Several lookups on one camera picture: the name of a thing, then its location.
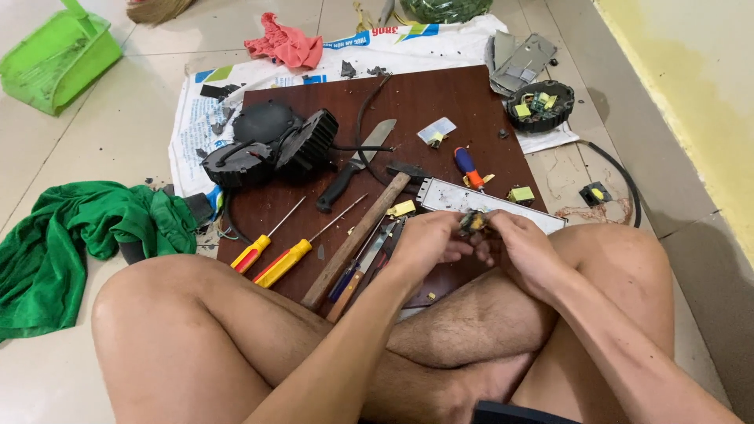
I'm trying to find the person's right hand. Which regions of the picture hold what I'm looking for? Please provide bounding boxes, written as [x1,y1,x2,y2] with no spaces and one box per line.
[475,211,570,300]

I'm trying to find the person's left hand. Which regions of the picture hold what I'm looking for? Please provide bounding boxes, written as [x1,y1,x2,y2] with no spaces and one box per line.
[392,211,477,281]

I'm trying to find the small yellow wound transformer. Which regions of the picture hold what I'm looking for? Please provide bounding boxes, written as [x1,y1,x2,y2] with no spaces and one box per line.
[459,210,490,235]

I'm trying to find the silver metal driver case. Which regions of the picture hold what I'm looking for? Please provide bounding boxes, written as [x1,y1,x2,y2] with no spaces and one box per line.
[416,177,568,236]

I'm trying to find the orange blue screwdriver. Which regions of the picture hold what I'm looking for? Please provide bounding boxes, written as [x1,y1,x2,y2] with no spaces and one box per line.
[454,146,487,193]

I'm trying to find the person's right leg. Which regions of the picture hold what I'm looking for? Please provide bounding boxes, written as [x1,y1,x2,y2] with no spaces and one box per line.
[386,223,676,424]

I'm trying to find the person's leg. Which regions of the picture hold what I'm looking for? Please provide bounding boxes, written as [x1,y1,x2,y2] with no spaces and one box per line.
[91,253,557,424]
[386,223,676,424]

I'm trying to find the black yellow small component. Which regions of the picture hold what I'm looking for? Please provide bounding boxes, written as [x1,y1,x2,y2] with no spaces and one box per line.
[579,181,613,207]

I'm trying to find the brown wooden board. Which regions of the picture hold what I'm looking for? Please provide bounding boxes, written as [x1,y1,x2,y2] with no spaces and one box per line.
[216,65,549,316]

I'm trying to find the yellow red screwdriver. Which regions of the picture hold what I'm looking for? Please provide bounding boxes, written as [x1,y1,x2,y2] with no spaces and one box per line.
[253,192,369,289]
[230,196,307,274]

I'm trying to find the black round housing with circuit board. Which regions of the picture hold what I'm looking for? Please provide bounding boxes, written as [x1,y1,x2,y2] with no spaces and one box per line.
[505,80,576,134]

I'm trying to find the black finned lamp housing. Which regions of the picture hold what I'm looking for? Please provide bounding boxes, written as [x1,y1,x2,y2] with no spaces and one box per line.
[202,140,279,188]
[276,108,340,173]

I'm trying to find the black shorts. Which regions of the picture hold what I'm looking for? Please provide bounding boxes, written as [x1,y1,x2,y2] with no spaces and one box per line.
[473,400,583,424]

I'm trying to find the white woven plastic sack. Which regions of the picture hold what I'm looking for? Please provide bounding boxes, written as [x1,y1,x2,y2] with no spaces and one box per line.
[168,14,581,207]

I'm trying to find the black round lamp cover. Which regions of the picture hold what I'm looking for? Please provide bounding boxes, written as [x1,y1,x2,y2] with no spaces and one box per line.
[232,100,302,146]

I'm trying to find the grey metal plates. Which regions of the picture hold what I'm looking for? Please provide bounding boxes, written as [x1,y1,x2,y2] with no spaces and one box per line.
[485,30,558,98]

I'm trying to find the black rubber block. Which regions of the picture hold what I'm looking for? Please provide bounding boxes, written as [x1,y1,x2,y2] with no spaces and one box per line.
[184,192,216,228]

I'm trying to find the green plastic bag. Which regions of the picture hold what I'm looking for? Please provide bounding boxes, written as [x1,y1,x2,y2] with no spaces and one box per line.
[401,0,494,25]

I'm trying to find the pink cloth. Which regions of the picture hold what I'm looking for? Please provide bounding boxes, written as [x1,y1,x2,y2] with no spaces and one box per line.
[244,12,324,69]

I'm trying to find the person's left leg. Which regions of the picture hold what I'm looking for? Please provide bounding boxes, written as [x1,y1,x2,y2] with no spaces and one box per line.
[91,253,557,424]

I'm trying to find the green cloth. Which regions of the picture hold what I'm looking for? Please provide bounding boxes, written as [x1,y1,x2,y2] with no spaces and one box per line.
[0,180,199,344]

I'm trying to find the straw broom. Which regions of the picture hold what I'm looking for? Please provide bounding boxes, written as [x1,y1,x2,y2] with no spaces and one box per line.
[126,0,196,27]

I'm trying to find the green plastic dustpan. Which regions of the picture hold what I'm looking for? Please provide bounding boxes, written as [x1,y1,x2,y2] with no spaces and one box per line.
[0,0,123,117]

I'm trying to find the wooden-handled knife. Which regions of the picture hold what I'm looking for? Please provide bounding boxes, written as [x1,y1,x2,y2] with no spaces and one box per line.
[326,219,401,324]

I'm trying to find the wooden-handled hammer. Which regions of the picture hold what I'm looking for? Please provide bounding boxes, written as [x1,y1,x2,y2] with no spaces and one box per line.
[301,161,430,311]

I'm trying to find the tangled copper wire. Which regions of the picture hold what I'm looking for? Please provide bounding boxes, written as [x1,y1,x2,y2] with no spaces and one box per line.
[555,198,633,226]

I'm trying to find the blue-handled tool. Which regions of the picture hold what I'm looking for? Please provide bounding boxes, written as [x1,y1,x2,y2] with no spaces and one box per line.
[328,232,378,304]

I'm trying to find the black-handled kitchen knife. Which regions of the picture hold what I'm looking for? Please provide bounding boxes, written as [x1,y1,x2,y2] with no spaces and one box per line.
[316,119,398,214]

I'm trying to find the thick black cable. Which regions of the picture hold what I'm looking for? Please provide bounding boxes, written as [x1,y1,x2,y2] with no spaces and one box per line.
[576,139,643,229]

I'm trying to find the thin black wire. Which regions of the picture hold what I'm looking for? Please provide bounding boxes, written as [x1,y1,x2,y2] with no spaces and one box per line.
[331,72,397,188]

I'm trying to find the yellow cord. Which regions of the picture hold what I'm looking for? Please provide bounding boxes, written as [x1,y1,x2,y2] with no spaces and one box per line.
[352,0,379,34]

